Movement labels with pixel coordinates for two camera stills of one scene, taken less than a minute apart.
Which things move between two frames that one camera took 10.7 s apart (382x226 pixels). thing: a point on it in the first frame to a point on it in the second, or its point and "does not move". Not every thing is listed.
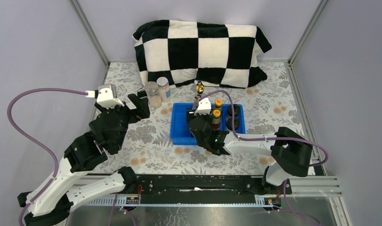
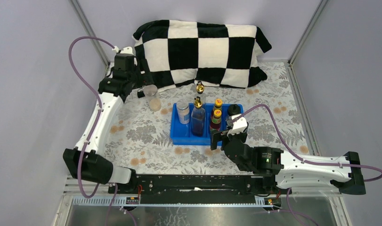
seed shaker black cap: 236,109 does not move
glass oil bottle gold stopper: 199,89 does not move
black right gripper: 190,115 to 218,136
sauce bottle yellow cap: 218,104 does not move
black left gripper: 143,110 to 144,79
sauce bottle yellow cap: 216,119 does not move
